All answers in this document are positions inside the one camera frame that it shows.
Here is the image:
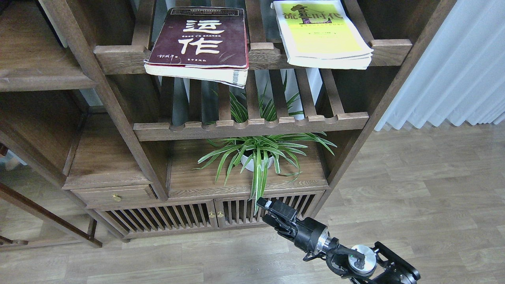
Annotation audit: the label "maroon book white characters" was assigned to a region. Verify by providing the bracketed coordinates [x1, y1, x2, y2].
[144, 6, 249, 88]

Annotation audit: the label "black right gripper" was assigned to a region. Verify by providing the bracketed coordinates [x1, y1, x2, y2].
[256, 198, 338, 257]

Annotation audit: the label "white plant pot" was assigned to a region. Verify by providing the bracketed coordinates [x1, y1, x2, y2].
[241, 150, 274, 172]

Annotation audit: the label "white pleated curtain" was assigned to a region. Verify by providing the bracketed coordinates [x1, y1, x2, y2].
[374, 0, 505, 131]

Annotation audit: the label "brass drawer knob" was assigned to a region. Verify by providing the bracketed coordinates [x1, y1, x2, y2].
[112, 194, 122, 202]

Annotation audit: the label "yellow-green cover book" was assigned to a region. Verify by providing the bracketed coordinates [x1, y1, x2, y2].
[271, 0, 373, 70]

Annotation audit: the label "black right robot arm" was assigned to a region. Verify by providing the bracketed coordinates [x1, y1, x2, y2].
[256, 198, 421, 284]

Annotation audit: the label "green spider plant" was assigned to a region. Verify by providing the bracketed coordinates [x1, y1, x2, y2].
[192, 71, 338, 215]

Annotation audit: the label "dark wooden bookshelf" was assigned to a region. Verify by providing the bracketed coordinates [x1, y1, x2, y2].
[0, 0, 456, 241]

